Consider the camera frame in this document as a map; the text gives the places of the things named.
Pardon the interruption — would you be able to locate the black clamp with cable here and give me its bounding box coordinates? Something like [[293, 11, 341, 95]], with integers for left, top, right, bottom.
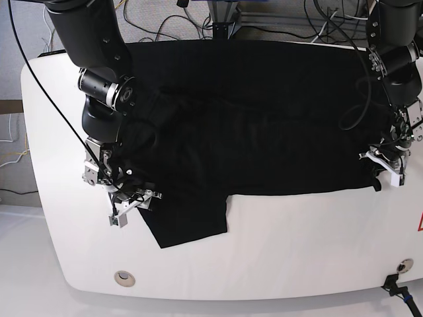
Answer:
[[381, 273, 422, 317]]

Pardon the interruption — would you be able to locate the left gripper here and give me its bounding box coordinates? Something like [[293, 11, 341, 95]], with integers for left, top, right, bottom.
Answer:
[[359, 146, 410, 192]]

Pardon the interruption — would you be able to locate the table hole grommet right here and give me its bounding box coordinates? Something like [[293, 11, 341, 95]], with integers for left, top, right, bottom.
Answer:
[[397, 258, 414, 274]]

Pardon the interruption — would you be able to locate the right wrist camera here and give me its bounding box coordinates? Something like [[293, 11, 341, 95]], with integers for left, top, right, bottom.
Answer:
[[108, 213, 128, 228]]

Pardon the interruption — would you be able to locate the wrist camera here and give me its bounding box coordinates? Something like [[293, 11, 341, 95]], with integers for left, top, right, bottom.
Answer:
[[108, 213, 128, 228], [390, 172, 404, 188]]

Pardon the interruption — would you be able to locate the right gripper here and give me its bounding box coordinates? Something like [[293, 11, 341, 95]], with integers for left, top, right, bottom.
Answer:
[[105, 181, 163, 215]]

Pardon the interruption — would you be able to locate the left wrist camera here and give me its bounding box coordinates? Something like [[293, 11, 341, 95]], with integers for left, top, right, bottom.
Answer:
[[390, 172, 404, 188]]

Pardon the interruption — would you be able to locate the red warning sticker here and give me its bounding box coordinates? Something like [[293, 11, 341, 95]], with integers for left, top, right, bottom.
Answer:
[[418, 214, 423, 232]]

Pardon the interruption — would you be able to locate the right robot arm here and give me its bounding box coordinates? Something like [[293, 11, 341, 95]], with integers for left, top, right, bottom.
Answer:
[[44, 1, 162, 216]]

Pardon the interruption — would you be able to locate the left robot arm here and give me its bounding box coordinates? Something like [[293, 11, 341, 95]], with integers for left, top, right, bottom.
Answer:
[[365, 1, 422, 188]]

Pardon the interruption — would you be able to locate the black T-shirt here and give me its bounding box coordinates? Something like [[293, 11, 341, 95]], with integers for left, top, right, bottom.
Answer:
[[124, 40, 390, 248]]

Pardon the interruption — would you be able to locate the table hole grommet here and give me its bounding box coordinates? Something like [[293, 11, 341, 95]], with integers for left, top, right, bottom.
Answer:
[[397, 258, 414, 274], [114, 271, 135, 287]]

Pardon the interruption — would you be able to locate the table hole grommet left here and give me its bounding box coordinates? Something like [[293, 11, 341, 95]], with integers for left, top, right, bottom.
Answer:
[[114, 271, 135, 287]]

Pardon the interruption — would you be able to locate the white cable on floor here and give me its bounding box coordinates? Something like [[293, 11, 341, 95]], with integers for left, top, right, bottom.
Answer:
[[0, 114, 30, 168]]

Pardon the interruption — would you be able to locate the black frame base bracket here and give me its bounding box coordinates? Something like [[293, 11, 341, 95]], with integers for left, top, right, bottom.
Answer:
[[212, 22, 236, 40]]

